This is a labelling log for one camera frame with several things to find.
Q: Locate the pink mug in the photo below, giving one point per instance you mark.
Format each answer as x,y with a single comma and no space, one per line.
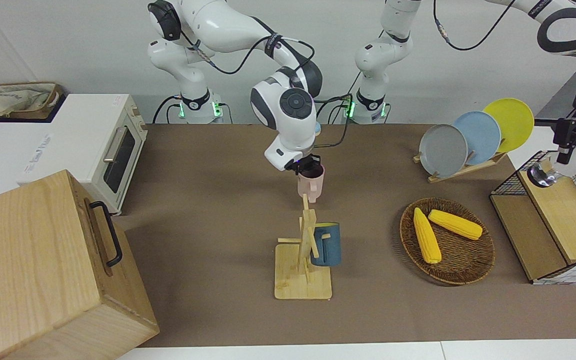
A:
310,187

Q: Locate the yellow plate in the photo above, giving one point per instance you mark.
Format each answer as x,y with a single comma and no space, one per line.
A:
513,120

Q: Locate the light blue plate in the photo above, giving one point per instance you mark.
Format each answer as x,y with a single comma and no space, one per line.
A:
478,135

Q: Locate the brown table mat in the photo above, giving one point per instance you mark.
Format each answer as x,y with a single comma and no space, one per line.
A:
218,275

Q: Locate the wooden mug rack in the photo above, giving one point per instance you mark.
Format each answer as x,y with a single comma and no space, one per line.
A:
303,285

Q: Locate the yellow corn cob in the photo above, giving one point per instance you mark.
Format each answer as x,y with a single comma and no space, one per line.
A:
427,237
455,225

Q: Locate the dark blue mug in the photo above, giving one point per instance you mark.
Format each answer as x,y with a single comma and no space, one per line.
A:
330,245

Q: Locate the white bottle with metal end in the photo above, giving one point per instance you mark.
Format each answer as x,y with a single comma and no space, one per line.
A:
543,176

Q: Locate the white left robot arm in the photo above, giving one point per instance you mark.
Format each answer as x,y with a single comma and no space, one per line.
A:
378,55

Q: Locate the beige cloth bag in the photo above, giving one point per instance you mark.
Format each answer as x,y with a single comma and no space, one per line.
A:
8,100

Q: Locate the brown tray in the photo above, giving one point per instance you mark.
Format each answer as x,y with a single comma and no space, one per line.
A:
56,97

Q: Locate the grey plate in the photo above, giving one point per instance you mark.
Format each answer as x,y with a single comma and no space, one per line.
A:
443,150

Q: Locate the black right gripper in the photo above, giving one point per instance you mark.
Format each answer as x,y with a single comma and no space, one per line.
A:
304,163

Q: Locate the wooden plate rack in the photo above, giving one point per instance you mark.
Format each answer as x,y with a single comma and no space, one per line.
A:
490,161

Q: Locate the round wicker basket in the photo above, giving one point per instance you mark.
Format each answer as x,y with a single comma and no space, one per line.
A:
463,260

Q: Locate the wooden cabinet box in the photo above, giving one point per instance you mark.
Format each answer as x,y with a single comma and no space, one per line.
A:
43,275

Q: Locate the small blue button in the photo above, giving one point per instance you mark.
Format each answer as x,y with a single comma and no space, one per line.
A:
317,129

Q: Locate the white toaster oven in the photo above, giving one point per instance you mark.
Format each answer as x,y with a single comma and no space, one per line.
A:
83,130

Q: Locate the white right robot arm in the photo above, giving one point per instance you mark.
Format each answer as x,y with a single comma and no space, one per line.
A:
218,20

